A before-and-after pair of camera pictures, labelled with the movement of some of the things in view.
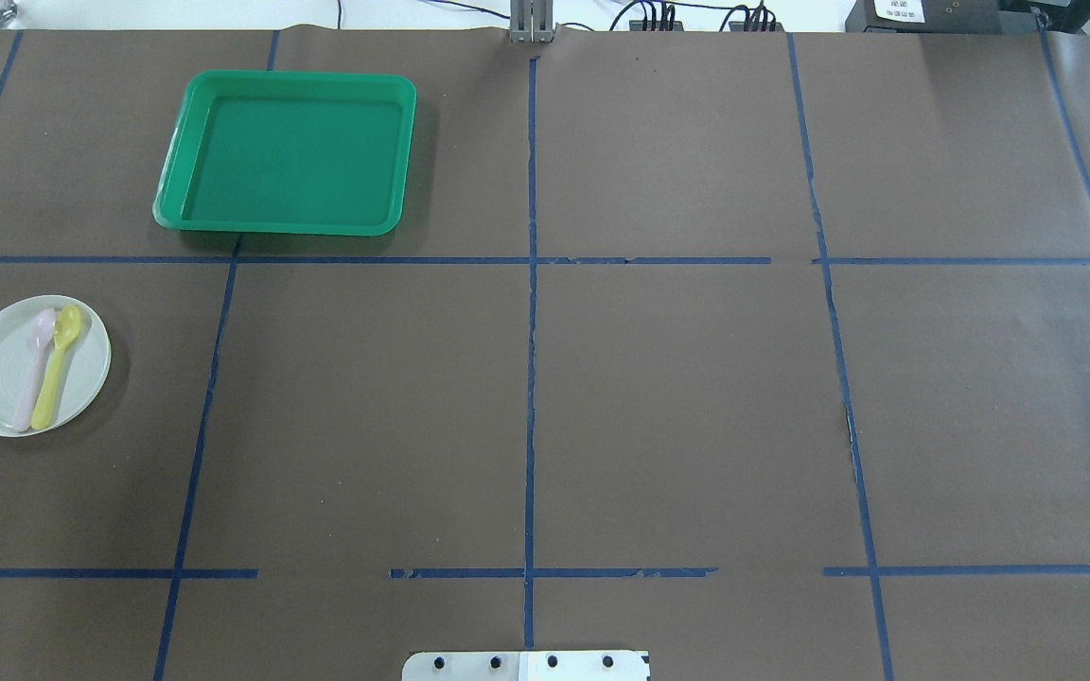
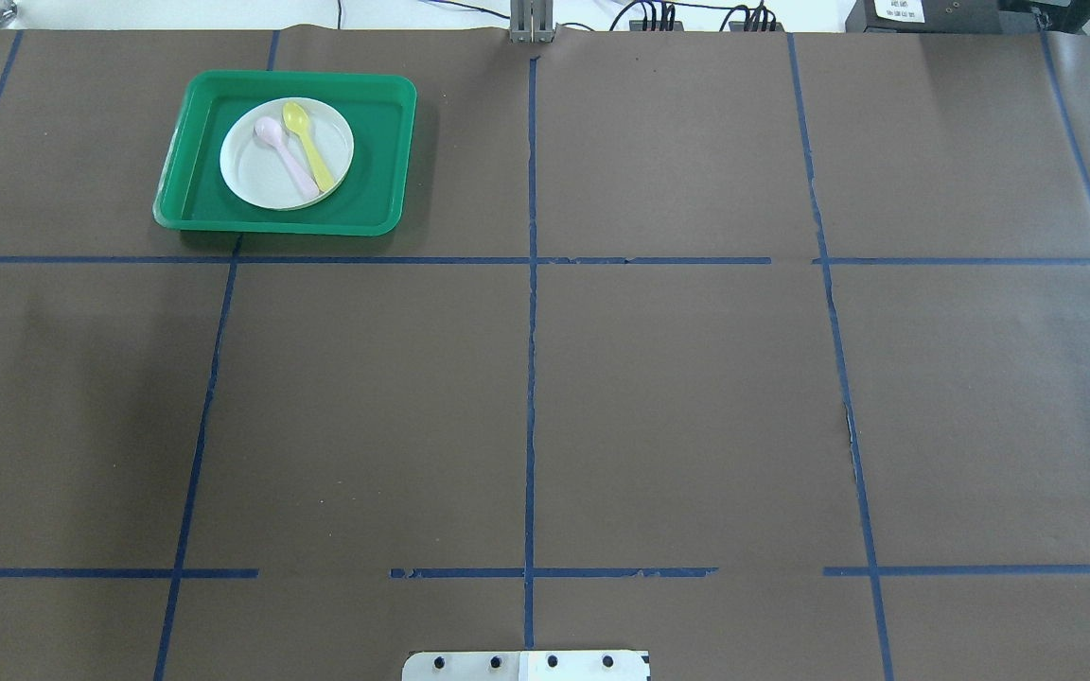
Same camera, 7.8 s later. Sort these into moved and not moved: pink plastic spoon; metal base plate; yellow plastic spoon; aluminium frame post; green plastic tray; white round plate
Moved: white round plate; pink plastic spoon; yellow plastic spoon
Not moved: aluminium frame post; green plastic tray; metal base plate
